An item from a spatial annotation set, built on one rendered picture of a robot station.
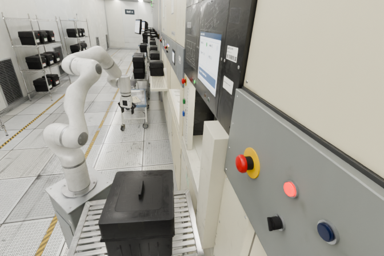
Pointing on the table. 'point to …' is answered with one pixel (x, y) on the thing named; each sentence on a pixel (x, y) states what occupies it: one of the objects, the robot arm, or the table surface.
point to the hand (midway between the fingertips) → (127, 112)
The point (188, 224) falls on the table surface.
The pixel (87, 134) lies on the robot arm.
